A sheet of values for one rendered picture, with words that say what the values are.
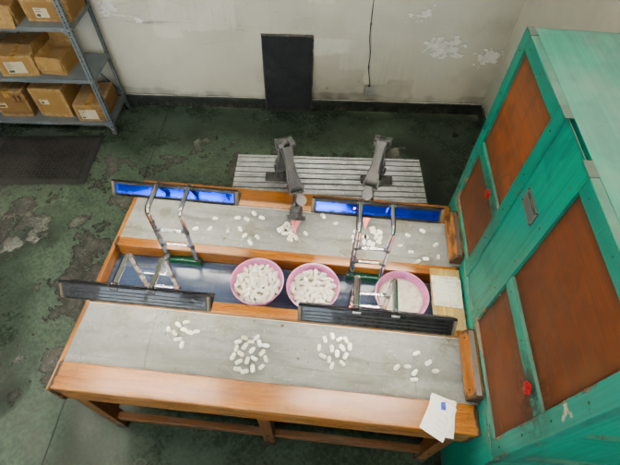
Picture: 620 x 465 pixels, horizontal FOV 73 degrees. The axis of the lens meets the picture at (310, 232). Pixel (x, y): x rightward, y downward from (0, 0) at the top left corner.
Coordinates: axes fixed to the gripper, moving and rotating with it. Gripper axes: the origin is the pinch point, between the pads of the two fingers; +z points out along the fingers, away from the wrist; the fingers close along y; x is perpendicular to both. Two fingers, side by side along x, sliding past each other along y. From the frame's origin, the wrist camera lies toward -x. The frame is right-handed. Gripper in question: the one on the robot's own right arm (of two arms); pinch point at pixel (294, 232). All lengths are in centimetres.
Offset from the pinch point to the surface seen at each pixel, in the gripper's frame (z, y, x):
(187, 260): 19, -54, -11
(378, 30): -165, 43, 134
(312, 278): 21.5, 12.3, -15.4
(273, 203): -14.6, -14.7, 11.8
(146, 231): 7, -81, -4
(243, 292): 30.8, -20.9, -23.8
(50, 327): 78, -157, 32
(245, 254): 13.0, -23.5, -11.8
